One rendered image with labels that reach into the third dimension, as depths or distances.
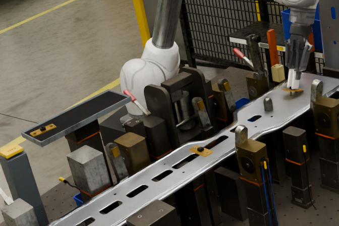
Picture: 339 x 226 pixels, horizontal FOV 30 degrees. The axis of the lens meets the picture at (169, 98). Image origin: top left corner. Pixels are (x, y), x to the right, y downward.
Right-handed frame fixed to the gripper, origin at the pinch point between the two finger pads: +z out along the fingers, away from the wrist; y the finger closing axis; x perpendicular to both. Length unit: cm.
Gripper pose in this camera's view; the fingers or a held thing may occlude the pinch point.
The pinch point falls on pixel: (293, 78)
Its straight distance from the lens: 237.5
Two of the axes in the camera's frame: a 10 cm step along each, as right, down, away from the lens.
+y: 5.0, 2.3, -8.3
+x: 8.6, -0.4, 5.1
